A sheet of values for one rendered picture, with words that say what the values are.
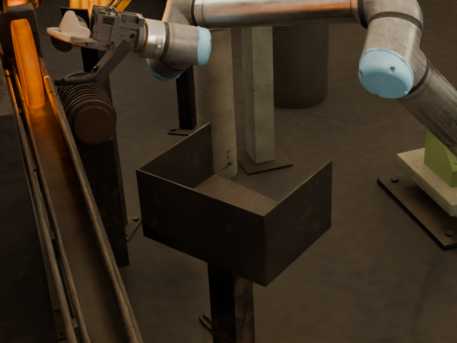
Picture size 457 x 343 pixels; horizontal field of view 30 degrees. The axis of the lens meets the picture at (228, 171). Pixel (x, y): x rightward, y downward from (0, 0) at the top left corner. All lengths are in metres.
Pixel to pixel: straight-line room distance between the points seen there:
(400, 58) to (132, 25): 0.60
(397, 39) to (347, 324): 0.76
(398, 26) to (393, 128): 1.28
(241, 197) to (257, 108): 1.21
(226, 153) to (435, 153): 0.66
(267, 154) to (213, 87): 0.36
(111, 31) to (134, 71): 1.68
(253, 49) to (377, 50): 0.90
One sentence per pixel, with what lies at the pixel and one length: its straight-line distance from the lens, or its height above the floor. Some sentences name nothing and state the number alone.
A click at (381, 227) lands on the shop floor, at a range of 2.56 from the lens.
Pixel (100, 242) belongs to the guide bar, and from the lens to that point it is 1.36.
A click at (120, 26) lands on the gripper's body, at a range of 1.96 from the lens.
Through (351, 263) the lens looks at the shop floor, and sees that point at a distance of 2.41.
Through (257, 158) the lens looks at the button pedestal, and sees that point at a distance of 2.84.
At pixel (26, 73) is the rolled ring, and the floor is 0.77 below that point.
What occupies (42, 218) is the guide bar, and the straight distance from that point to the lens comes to 1.34.
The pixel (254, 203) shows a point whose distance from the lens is 1.55.
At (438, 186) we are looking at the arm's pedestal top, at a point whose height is 0.12.
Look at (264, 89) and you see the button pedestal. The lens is 2.73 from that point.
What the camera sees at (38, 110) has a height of 0.66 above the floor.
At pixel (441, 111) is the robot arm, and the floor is 0.55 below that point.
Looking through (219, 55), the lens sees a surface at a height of 0.44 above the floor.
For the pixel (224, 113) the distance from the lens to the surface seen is 2.66.
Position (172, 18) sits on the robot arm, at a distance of 2.14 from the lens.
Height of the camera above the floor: 1.44
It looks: 31 degrees down
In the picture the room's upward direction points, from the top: 3 degrees counter-clockwise
